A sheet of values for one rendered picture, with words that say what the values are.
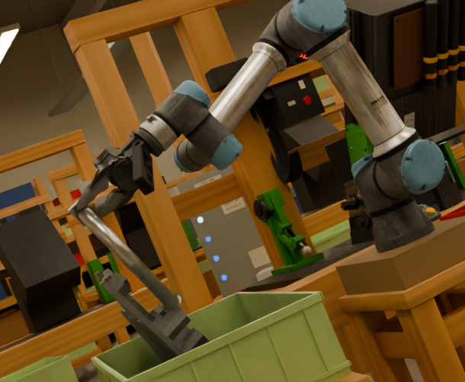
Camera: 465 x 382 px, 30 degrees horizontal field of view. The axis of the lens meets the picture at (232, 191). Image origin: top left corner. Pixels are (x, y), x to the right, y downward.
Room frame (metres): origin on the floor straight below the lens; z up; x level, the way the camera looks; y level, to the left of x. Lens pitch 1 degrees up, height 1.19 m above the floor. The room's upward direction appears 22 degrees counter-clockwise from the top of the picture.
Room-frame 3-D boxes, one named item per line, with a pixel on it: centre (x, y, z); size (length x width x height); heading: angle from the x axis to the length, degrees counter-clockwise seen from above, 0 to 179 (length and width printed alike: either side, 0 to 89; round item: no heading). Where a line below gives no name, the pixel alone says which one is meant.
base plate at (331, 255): (2.96, -0.50, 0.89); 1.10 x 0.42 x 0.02; 116
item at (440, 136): (2.91, -0.62, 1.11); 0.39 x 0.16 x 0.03; 26
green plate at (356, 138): (2.88, -0.46, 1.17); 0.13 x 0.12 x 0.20; 116
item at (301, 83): (3.10, -0.31, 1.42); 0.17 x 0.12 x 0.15; 116
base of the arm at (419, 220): (2.16, -0.35, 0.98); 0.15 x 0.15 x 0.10
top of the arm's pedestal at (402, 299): (2.16, -0.35, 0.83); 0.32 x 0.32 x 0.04; 23
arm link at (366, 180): (2.16, -0.35, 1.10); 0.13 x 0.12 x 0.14; 24
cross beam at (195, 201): (3.30, -0.34, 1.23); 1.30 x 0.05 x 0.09; 116
